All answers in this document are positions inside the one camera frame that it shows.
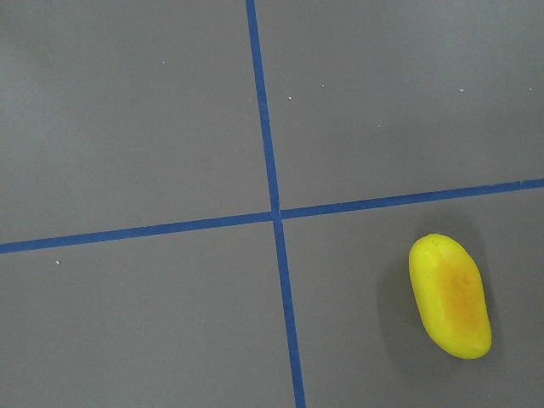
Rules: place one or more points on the yellow mango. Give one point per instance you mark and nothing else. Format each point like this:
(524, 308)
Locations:
(450, 296)

